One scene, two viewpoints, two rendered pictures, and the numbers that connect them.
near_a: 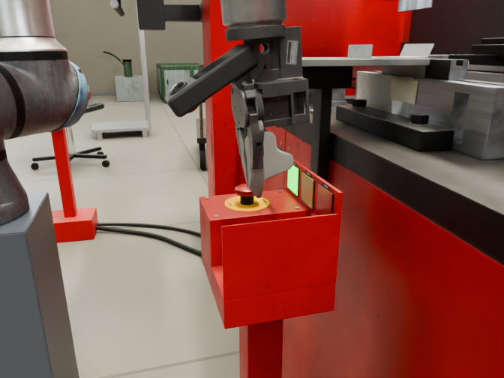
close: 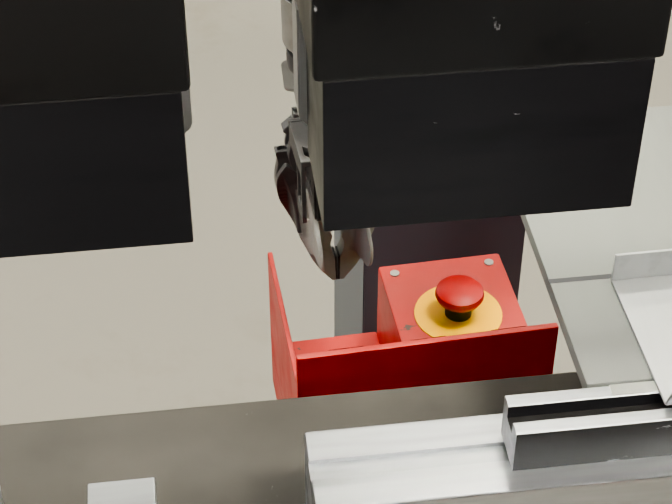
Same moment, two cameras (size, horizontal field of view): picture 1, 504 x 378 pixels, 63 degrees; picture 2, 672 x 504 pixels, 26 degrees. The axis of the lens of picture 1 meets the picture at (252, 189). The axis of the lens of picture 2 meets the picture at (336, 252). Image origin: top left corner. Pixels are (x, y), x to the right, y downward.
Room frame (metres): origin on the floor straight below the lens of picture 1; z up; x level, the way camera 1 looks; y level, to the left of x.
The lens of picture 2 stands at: (0.60, -0.87, 1.59)
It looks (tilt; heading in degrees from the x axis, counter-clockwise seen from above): 40 degrees down; 95
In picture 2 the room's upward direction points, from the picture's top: straight up
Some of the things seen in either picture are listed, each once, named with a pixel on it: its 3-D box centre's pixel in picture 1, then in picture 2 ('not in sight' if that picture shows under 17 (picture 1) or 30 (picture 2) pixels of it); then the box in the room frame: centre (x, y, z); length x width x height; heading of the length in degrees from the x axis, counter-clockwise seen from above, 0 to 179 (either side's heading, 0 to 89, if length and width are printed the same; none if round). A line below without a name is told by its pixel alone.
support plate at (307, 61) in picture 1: (331, 61); (669, 231); (0.75, -0.14, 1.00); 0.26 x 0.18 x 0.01; 103
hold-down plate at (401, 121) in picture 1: (383, 123); not in sight; (0.73, -0.23, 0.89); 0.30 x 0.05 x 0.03; 13
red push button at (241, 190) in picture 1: (247, 196); (458, 303); (0.62, 0.01, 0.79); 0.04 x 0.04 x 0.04
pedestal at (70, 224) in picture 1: (63, 165); not in sight; (2.18, 1.03, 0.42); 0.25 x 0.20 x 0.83; 103
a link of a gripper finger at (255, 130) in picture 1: (253, 133); (306, 178); (0.50, 0.00, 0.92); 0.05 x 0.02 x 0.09; 15
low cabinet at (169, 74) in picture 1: (202, 81); not in sight; (9.12, 1.07, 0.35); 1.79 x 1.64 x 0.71; 106
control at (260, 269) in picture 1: (261, 231); (403, 355); (0.58, -0.01, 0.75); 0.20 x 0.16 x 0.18; 15
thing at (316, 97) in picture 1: (306, 126); not in sight; (0.74, -0.10, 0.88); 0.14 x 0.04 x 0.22; 103
